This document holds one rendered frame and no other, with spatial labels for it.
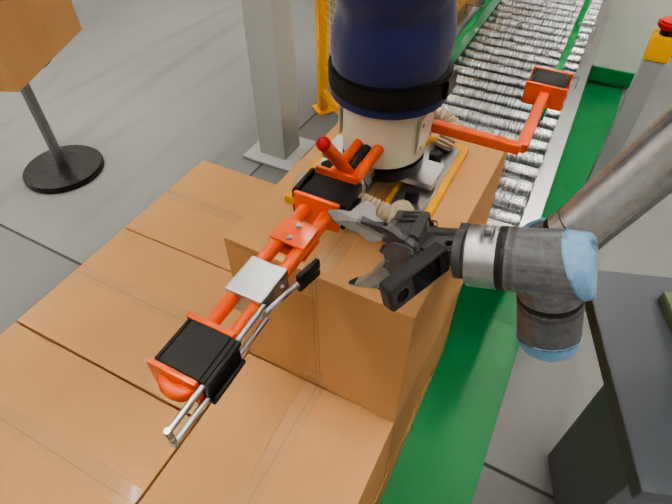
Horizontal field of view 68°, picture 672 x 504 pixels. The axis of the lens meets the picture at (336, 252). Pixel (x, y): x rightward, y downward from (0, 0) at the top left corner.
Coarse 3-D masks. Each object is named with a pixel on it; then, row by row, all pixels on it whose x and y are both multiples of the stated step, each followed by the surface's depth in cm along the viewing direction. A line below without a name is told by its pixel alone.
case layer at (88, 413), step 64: (192, 192) 168; (256, 192) 168; (128, 256) 147; (192, 256) 148; (64, 320) 131; (128, 320) 131; (448, 320) 161; (0, 384) 119; (64, 384) 119; (128, 384) 119; (256, 384) 119; (0, 448) 108; (64, 448) 108; (128, 448) 108; (192, 448) 108; (256, 448) 108; (320, 448) 108; (384, 448) 111
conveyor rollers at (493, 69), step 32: (512, 0) 283; (544, 0) 283; (576, 0) 283; (480, 32) 256; (512, 32) 258; (544, 32) 259; (480, 64) 231; (512, 64) 233; (544, 64) 235; (576, 64) 230; (480, 96) 212; (512, 96) 215; (480, 128) 193; (512, 128) 196; (544, 128) 199; (512, 160) 185; (512, 192) 173; (512, 224) 159
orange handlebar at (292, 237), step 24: (528, 120) 99; (360, 144) 94; (480, 144) 96; (504, 144) 94; (528, 144) 94; (336, 168) 88; (360, 168) 88; (288, 240) 76; (312, 240) 77; (288, 264) 73; (216, 312) 67; (168, 384) 60
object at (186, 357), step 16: (192, 320) 64; (208, 320) 64; (176, 336) 63; (192, 336) 62; (208, 336) 62; (224, 336) 62; (160, 352) 61; (176, 352) 61; (192, 352) 61; (208, 352) 61; (160, 368) 59; (176, 368) 59; (192, 368) 59; (208, 368) 60; (192, 384) 58
